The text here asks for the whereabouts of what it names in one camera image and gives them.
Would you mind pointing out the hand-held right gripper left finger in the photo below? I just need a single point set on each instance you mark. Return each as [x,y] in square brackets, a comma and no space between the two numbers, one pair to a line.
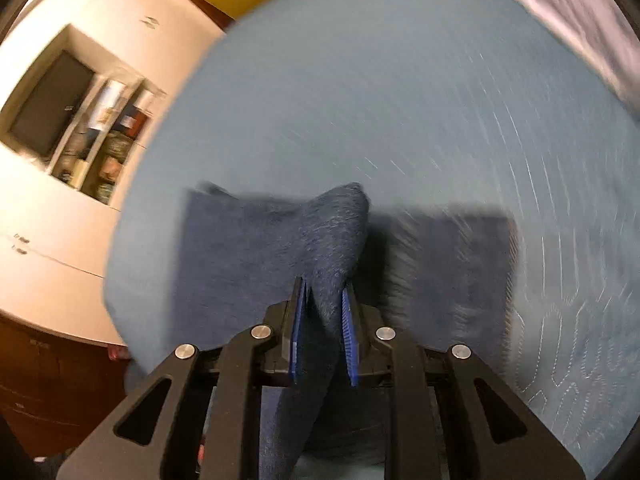
[299,330]

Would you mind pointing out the blue quilted bedspread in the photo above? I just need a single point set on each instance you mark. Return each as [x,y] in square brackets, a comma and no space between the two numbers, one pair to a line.
[400,110]

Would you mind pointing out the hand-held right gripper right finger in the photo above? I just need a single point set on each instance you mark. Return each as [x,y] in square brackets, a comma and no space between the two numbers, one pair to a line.
[350,340]

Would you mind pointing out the white wall cabinet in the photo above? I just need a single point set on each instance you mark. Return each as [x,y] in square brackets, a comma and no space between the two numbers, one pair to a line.
[60,270]

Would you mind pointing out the dark wooden dresser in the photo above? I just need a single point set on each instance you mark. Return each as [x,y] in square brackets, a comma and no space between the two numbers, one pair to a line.
[50,385]

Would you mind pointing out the blue denim pants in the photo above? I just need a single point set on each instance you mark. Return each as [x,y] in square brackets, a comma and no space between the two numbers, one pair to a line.
[280,250]

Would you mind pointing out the black screen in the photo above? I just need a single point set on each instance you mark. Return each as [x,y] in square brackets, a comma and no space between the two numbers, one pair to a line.
[50,105]

